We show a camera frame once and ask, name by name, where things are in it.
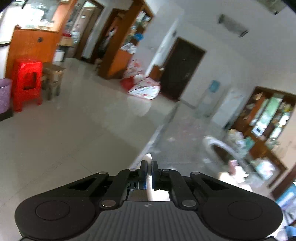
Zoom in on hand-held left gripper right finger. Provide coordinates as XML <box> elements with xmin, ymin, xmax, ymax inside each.
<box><xmin>151</xmin><ymin>161</ymin><xmax>232</xmax><ymax>208</ymax></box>

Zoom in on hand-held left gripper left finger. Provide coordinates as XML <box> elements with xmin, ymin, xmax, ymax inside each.
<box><xmin>66</xmin><ymin>160</ymin><xmax>148</xmax><ymax>208</ymax></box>

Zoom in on red patterned bags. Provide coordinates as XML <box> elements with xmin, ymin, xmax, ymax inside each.
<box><xmin>120</xmin><ymin>59</ymin><xmax>162</xmax><ymax>100</ymax></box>

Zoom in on water dispenser blue bottle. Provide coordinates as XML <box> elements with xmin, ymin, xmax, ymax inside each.
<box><xmin>196</xmin><ymin>91</ymin><xmax>220</xmax><ymax>116</ymax></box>

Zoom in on white refrigerator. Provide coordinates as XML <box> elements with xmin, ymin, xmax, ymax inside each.
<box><xmin>211</xmin><ymin>88</ymin><xmax>247</xmax><ymax>129</ymax></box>

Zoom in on dark wooden door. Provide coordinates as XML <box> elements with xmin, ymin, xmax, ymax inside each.
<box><xmin>159</xmin><ymin>37</ymin><xmax>206</xmax><ymax>101</ymax></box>

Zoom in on wooden shelf cabinet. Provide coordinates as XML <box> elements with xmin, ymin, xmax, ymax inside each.
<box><xmin>99</xmin><ymin>0</ymin><xmax>154</xmax><ymax>80</ymax></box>

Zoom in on wooden display cabinet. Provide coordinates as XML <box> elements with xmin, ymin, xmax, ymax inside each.
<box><xmin>229</xmin><ymin>86</ymin><xmax>296</xmax><ymax>186</ymax></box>

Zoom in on small wooden stool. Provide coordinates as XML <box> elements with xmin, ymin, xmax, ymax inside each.
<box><xmin>42</xmin><ymin>62</ymin><xmax>65</xmax><ymax>100</ymax></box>

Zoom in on white bin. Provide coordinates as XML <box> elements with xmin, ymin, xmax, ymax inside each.
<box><xmin>53</xmin><ymin>49</ymin><xmax>65</xmax><ymax>62</ymax></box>

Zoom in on cardboard box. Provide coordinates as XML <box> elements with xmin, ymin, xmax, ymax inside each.
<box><xmin>57</xmin><ymin>36</ymin><xmax>74</xmax><ymax>47</ymax></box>

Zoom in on purple bin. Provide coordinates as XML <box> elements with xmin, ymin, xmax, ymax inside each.
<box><xmin>0</xmin><ymin>78</ymin><xmax>12</xmax><ymax>114</ymax></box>

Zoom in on red plastic stool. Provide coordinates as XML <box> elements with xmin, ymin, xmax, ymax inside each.
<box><xmin>12</xmin><ymin>58</ymin><xmax>43</xmax><ymax>113</ymax></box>

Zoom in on orange wooden counter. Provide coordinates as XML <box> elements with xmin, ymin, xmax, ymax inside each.
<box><xmin>6</xmin><ymin>25</ymin><xmax>63</xmax><ymax>79</ymax></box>

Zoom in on grey wall panel box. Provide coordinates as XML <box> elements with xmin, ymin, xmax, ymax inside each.
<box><xmin>218</xmin><ymin>14</ymin><xmax>249</xmax><ymax>38</ymax></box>

